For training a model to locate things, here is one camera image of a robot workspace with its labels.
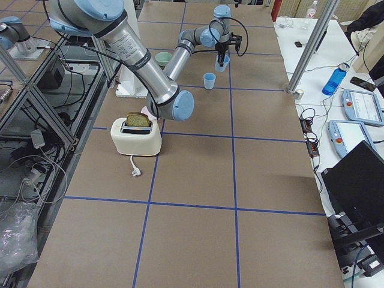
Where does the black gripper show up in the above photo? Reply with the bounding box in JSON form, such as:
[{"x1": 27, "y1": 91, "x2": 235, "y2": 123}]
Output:
[{"x1": 215, "y1": 42, "x2": 229, "y2": 67}]

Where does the light blue cup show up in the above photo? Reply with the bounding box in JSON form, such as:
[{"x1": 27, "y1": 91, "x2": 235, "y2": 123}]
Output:
[
  {"x1": 203, "y1": 73, "x2": 216, "y2": 90},
  {"x1": 215, "y1": 55, "x2": 230, "y2": 73}
]

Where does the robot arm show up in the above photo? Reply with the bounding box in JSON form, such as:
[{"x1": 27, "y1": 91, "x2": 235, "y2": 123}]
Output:
[
  {"x1": 1, "y1": 16, "x2": 31, "y2": 50},
  {"x1": 49, "y1": 1, "x2": 231, "y2": 121}
]

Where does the green bowl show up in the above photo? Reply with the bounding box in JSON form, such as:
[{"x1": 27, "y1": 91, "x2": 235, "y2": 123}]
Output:
[{"x1": 155, "y1": 52, "x2": 172, "y2": 67}]

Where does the small metal tin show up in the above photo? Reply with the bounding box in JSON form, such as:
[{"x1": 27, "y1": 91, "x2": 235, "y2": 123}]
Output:
[{"x1": 293, "y1": 89, "x2": 304, "y2": 100}]

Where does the pink bowl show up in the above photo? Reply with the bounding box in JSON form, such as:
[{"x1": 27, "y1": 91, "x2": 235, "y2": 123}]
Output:
[{"x1": 141, "y1": 106, "x2": 151, "y2": 117}]

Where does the bread slice in toaster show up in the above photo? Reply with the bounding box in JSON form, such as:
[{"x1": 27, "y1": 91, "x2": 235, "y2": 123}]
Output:
[{"x1": 126, "y1": 112, "x2": 151, "y2": 127}]

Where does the blue water bottle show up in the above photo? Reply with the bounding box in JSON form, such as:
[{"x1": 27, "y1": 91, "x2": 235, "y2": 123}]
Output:
[{"x1": 322, "y1": 62, "x2": 350, "y2": 96}]

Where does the cream toaster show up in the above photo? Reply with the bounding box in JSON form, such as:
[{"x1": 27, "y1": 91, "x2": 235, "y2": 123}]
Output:
[{"x1": 110, "y1": 118, "x2": 162, "y2": 156}]

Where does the black usb hub strip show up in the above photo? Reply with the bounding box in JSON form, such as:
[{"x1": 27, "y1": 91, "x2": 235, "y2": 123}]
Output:
[{"x1": 299, "y1": 118, "x2": 320, "y2": 158}]

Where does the black smartphone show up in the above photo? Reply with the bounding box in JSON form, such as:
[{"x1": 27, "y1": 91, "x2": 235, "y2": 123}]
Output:
[{"x1": 350, "y1": 76, "x2": 376, "y2": 92}]

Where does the seated person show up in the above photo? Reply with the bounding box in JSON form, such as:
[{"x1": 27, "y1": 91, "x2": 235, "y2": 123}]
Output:
[{"x1": 345, "y1": 1, "x2": 383, "y2": 86}]

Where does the near teach pendant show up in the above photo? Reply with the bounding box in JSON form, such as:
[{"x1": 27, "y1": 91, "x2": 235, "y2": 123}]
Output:
[{"x1": 328, "y1": 120, "x2": 376, "y2": 158}]

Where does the teach pendant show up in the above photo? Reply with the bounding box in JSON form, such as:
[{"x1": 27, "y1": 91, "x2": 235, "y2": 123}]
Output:
[
  {"x1": 341, "y1": 90, "x2": 383, "y2": 127},
  {"x1": 328, "y1": 120, "x2": 376, "y2": 158}
]

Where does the far teach pendant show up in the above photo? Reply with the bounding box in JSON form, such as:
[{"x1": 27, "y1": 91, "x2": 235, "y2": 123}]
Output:
[{"x1": 341, "y1": 90, "x2": 383, "y2": 127}]

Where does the black laptop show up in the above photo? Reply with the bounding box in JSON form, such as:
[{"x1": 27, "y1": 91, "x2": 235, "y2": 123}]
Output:
[{"x1": 321, "y1": 140, "x2": 383, "y2": 228}]

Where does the clear plastic bag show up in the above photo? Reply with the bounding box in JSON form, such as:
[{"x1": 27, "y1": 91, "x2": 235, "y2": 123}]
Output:
[{"x1": 1, "y1": 202, "x2": 38, "y2": 277}]

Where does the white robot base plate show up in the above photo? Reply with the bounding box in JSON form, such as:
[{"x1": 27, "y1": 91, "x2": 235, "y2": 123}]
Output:
[{"x1": 116, "y1": 65, "x2": 148, "y2": 98}]

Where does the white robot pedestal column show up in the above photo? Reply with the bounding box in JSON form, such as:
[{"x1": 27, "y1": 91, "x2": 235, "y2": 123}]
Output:
[{"x1": 119, "y1": 0, "x2": 140, "y2": 43}]

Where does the aluminium frame post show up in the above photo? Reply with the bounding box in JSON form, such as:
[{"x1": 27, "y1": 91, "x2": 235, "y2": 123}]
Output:
[{"x1": 286, "y1": 0, "x2": 340, "y2": 94}]

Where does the toaster power plug cable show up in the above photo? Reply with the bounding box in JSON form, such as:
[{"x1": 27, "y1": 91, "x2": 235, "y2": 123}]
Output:
[{"x1": 128, "y1": 155, "x2": 142, "y2": 178}]

